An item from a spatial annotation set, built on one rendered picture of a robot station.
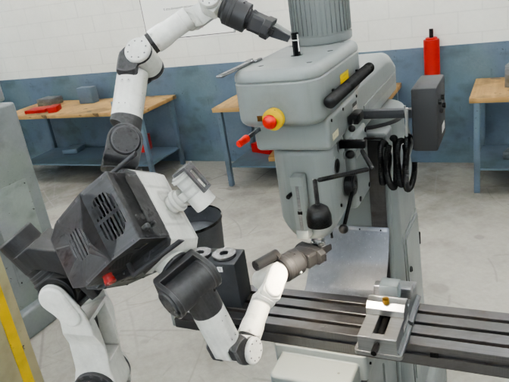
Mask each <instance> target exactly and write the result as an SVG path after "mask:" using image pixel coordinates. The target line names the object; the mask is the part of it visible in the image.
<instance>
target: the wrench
mask: <svg viewBox="0 0 509 382"><path fill-rule="evenodd" d="M261 60H263V59H262V58H257V59H255V60H253V58H250V59H248V60H246V61H245V63H243V64H240V65H238V66H236V67H234V68H232V69H230V70H227V71H225V72H223V73H221V74H219V75H217V76H216V78H223V77H225V76H227V75H229V74H231V73H234V72H236V71H238V70H240V69H242V68H244V67H246V66H248V65H250V64H252V63H256V62H259V61H261Z"/></svg>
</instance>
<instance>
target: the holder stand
mask: <svg viewBox="0 0 509 382"><path fill-rule="evenodd" d="M195 251H196V252H197V253H199V254H200V255H203V256H204V257H205V258H207V259H208V260H209V261H211V262H212V263H213V264H214V266H215V267H216V268H217V270H218V271H219V272H220V276H221V278H222V283H221V285H219V287H215V288H216V290H217V292H218V294H219V296H220V298H221V299H222V301H223V304H224V305H225V307H233V308H242V307H243V305H244V303H245V301H246V299H247V298H248V296H249V294H250V292H251V285H250V280H249V275H248V267H247V262H246V257H245V250H244V249H234V248H230V247H226V248H221V249H210V248H208V247H198V248H196V249H195Z"/></svg>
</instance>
